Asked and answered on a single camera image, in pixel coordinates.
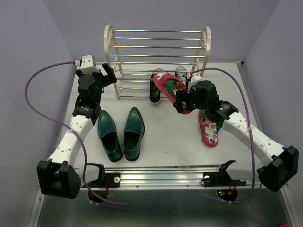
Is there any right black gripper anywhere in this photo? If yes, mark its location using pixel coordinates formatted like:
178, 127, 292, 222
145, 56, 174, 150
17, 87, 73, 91
172, 86, 208, 113

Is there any pink kids sandal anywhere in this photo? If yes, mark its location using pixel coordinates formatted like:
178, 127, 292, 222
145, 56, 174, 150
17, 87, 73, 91
153, 71, 191, 114
198, 111, 220, 147

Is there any black sneaker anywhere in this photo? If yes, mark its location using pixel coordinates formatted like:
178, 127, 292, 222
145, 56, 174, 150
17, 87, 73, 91
149, 68, 163, 105
175, 66, 189, 88

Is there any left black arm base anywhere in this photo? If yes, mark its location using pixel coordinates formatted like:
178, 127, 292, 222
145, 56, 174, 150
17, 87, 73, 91
88, 172, 121, 199

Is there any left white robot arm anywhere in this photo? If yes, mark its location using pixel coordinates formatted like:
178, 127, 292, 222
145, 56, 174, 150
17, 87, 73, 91
36, 60, 117, 199

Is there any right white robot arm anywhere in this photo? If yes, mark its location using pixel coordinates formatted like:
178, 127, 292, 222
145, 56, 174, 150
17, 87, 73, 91
173, 80, 299, 192

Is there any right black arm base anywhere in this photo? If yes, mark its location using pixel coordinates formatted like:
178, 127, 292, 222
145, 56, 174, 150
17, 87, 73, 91
200, 172, 247, 203

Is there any cream and chrome shoe shelf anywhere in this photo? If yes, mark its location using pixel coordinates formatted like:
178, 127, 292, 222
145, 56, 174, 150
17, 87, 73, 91
104, 25, 212, 99

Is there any left green loafer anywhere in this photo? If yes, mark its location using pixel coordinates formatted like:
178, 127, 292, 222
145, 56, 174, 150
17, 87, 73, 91
97, 110, 123, 162

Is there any green loafer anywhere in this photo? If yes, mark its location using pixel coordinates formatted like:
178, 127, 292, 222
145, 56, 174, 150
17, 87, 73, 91
97, 110, 123, 162
123, 107, 145, 161

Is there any right green loafer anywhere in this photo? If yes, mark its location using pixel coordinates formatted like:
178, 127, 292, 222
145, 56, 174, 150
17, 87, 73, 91
123, 107, 145, 161

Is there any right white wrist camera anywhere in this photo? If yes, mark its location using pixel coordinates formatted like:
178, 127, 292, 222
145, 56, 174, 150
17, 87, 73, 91
188, 73, 202, 83

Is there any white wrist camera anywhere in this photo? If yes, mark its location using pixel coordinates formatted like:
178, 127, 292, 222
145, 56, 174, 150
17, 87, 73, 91
188, 73, 202, 83
74, 55, 99, 74

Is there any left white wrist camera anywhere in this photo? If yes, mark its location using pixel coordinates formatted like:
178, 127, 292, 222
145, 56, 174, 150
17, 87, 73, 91
74, 55, 99, 74

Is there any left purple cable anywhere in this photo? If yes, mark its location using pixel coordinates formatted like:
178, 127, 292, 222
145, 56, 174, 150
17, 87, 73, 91
25, 61, 128, 208

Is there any purple cable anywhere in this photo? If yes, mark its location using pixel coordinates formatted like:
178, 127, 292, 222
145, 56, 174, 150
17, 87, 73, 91
25, 61, 128, 208
188, 68, 263, 204

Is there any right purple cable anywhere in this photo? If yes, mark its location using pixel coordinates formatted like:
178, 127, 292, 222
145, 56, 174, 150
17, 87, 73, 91
188, 68, 263, 204

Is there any aluminium mounting rail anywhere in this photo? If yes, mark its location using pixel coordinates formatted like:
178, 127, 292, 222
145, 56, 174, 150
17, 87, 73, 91
39, 168, 289, 190

